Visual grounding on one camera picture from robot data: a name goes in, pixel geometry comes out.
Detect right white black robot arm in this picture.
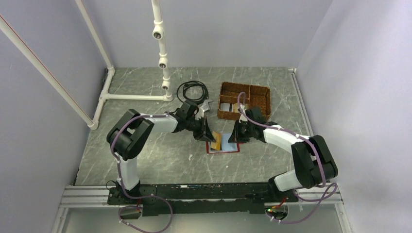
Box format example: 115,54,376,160
228,107,338,201

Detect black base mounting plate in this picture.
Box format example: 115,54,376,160
107,182,298,216

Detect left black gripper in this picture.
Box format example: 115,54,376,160
185,116,216,143

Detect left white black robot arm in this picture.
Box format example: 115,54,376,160
106,100,216,204

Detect brown woven basket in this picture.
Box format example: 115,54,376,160
217,82,271,120

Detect white pvc pipe frame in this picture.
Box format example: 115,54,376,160
0,0,173,134

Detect red handled adjustable wrench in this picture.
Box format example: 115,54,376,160
195,99,213,119

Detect cards in basket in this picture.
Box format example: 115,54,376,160
220,102,243,113

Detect aluminium extrusion rail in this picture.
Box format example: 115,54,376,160
59,185,344,208

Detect coiled black cable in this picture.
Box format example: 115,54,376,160
176,81,209,105

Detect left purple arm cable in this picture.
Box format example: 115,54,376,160
110,111,174,233

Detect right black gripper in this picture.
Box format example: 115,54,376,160
228,119,255,143

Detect red leather card holder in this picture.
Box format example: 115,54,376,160
206,133,240,154

